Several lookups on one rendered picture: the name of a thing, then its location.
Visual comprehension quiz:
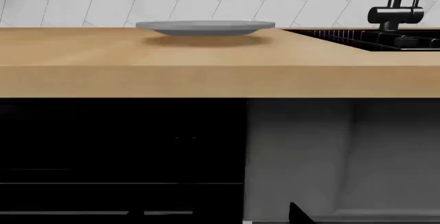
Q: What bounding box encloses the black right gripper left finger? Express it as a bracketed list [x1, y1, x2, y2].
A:
[127, 209, 146, 224]

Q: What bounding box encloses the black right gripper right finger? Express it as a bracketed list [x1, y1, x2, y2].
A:
[289, 201, 317, 224]

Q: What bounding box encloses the black cabinet front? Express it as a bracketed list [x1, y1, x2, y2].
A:
[0, 97, 248, 224]

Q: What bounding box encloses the grey cabinet panel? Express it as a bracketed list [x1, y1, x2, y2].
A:
[243, 97, 440, 224]

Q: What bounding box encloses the black kitchen sink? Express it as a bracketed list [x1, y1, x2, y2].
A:
[282, 27, 440, 53]

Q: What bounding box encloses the grey round plate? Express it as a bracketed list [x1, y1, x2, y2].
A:
[135, 20, 276, 37]

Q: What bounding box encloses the black kitchen faucet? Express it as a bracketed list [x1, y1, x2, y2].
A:
[368, 0, 427, 32]

